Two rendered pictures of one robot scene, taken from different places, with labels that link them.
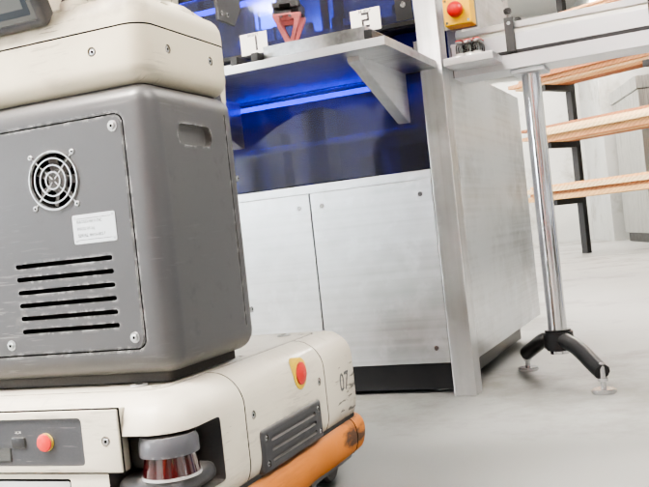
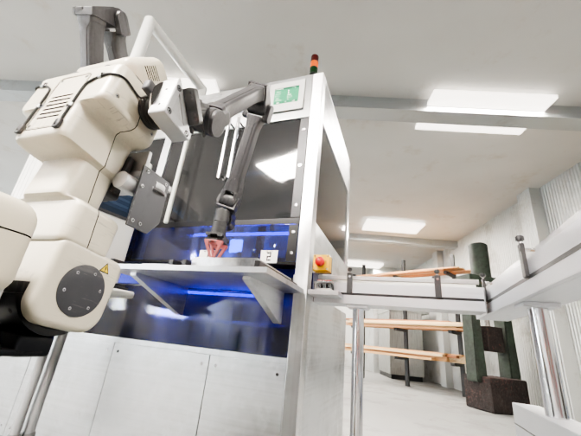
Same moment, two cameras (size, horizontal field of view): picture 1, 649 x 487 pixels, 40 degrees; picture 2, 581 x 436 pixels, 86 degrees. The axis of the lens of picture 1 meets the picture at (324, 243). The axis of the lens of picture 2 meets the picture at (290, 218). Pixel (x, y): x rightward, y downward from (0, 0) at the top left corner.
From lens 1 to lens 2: 1.03 m
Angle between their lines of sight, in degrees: 22
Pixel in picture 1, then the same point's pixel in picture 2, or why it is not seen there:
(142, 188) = not seen: outside the picture
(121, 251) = not seen: outside the picture
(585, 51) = (393, 304)
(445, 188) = (294, 375)
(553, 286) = not seen: outside the picture
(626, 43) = (419, 304)
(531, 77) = (359, 311)
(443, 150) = (297, 348)
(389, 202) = (257, 375)
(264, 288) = (163, 414)
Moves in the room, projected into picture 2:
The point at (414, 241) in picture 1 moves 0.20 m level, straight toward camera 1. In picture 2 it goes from (266, 408) to (261, 420)
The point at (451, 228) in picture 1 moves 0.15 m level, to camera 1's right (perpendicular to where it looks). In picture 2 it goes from (292, 406) to (331, 410)
